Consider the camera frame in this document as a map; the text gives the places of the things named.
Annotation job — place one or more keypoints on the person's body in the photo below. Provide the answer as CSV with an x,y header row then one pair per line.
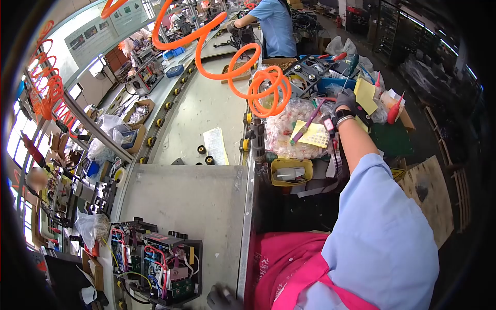
x,y
348,263

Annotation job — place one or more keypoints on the yellow sticker sheet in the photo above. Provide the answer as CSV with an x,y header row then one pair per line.
x,y
314,135

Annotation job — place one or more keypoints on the yellow paper notes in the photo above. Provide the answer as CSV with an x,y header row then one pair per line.
x,y
365,95

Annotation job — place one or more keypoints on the yellow plastic tray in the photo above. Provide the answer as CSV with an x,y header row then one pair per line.
x,y
291,172

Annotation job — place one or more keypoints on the cardboard box with blue bin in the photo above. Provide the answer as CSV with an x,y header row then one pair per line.
x,y
131,139

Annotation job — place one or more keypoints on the blue plastic bin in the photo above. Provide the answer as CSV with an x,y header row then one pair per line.
x,y
335,83

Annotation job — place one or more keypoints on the cluttered workbench with frame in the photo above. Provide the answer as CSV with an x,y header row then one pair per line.
x,y
69,182

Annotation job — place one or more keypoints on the cardboard box of brown parts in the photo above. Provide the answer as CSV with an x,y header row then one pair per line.
x,y
240,73

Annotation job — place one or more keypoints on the red squeeze bottle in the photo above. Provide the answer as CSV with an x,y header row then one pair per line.
x,y
395,110

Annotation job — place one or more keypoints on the small blue parts bin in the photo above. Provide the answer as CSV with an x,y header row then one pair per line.
x,y
174,71

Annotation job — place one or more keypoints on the printed white paper sheet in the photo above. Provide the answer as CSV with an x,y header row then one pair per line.
x,y
216,146

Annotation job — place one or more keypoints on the person's left hand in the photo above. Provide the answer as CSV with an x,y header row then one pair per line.
x,y
223,299

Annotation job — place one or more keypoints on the wooden board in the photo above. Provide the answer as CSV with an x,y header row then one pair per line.
x,y
430,197

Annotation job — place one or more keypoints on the white tape roll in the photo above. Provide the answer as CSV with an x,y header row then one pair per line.
x,y
120,175

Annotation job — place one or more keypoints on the purple pen tool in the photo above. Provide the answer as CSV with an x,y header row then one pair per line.
x,y
308,123

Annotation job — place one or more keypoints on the black pneumatic screwdriver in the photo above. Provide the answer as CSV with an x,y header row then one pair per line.
x,y
258,141

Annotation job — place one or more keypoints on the dark storage rack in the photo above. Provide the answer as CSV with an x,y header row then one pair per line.
x,y
391,33

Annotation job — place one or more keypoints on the white poster board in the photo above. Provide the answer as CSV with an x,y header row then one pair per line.
x,y
100,29

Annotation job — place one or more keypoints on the yellow warning sticker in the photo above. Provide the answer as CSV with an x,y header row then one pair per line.
x,y
397,174

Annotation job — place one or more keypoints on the person's right hand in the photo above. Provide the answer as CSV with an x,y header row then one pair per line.
x,y
345,100

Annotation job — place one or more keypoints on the small black roller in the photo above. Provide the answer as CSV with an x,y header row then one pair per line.
x,y
201,149
209,160

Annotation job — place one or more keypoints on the red electric screwdriver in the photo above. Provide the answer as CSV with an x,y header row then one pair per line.
x,y
34,152

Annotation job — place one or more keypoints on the cardboard box of metal parts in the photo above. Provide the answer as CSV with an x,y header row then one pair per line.
x,y
138,113

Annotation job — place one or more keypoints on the open black electronics chassis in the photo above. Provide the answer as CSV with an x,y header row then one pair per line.
x,y
162,267

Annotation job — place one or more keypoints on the green mat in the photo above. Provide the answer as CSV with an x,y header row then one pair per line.
x,y
391,140

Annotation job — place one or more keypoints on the clear bag of small parts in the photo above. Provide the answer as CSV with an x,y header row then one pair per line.
x,y
286,133

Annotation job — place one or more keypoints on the clear plastic bag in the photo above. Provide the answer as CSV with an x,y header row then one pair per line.
x,y
90,228

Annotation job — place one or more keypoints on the person's right fingers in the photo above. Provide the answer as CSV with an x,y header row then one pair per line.
x,y
341,95

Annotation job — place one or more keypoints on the grey metal pallet plate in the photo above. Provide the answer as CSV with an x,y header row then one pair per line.
x,y
186,201
205,108

